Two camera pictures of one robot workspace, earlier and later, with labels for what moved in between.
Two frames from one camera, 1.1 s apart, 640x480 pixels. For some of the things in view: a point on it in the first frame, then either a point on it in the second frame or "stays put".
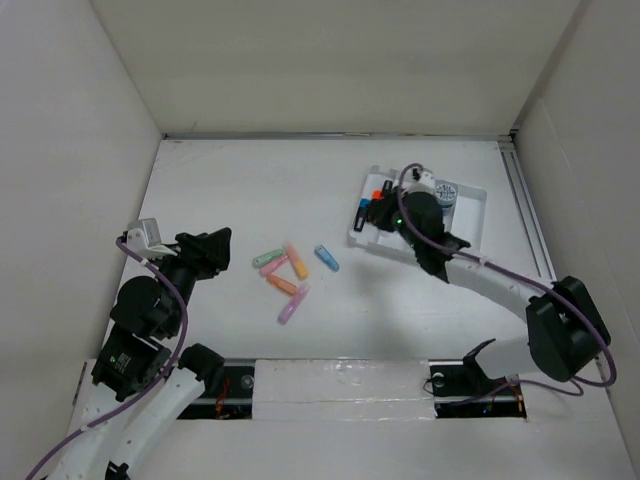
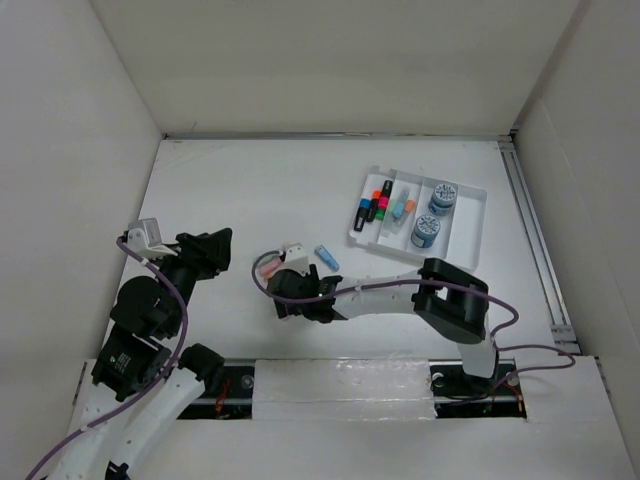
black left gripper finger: (218, 240) stays put
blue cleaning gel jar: (446, 194) stays put
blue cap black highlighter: (362, 214) stays put
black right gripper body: (391, 216) -> (283, 309)
